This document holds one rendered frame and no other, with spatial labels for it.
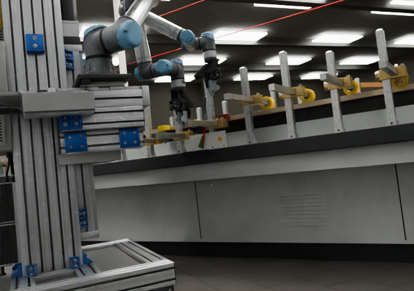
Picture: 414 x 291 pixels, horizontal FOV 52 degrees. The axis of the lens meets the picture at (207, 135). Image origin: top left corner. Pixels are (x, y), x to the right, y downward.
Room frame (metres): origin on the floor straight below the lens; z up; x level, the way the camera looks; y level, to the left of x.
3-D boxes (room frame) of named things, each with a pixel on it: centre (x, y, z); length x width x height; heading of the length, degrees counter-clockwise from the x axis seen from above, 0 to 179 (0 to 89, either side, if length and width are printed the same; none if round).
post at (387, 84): (2.00, -0.88, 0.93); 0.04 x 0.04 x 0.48; 57
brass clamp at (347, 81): (2.12, -0.69, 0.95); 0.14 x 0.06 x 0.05; 57
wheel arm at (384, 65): (1.88, -0.85, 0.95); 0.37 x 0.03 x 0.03; 147
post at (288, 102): (2.27, -0.46, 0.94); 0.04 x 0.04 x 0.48; 57
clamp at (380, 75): (1.99, -0.90, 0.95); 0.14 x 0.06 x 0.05; 57
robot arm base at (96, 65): (1.85, 0.44, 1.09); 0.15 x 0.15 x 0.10
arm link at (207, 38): (2.38, -0.06, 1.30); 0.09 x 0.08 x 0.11; 85
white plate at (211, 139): (2.53, 0.00, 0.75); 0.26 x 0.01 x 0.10; 57
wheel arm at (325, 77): (2.07, -0.68, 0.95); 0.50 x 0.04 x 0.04; 147
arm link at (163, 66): (2.13, 0.18, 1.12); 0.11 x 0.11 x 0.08; 64
